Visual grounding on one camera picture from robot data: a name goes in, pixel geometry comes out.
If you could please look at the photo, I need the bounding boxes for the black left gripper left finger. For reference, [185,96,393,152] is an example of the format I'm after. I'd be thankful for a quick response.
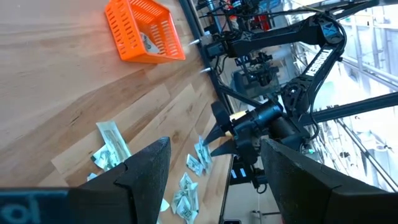
[68,136,172,224]

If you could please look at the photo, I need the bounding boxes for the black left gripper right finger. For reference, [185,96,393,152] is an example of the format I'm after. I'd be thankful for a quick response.
[260,138,398,224]

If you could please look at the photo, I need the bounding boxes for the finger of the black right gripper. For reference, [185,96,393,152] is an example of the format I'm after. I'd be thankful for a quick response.
[210,139,239,157]
[203,101,233,146]

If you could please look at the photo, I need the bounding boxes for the orange slotted plastic basket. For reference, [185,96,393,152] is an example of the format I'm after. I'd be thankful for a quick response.
[104,0,187,65]

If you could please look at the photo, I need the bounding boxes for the black box white labels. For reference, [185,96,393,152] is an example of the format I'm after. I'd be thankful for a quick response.
[229,155,269,194]

